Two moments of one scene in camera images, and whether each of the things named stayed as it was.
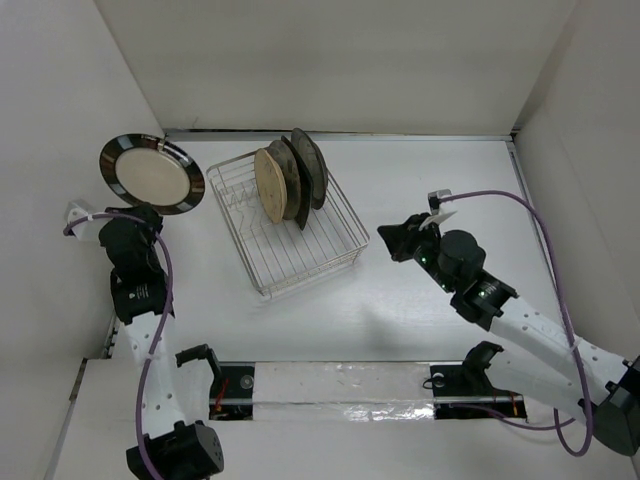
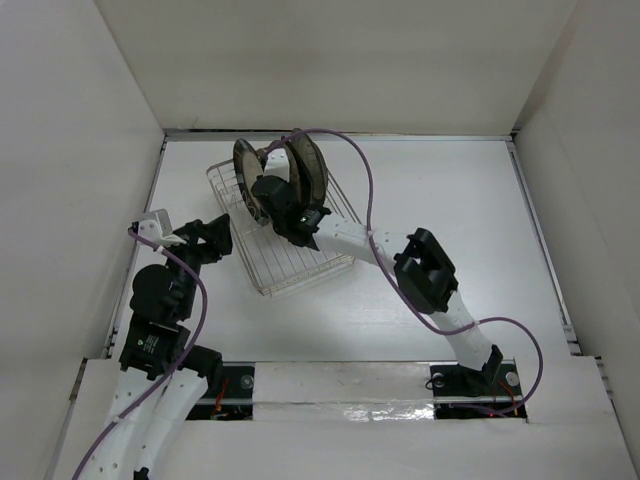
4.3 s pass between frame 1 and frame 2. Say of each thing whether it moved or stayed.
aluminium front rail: stayed
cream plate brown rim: stayed
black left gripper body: moved
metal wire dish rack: stayed
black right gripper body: moved
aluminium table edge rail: stayed
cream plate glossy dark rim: moved
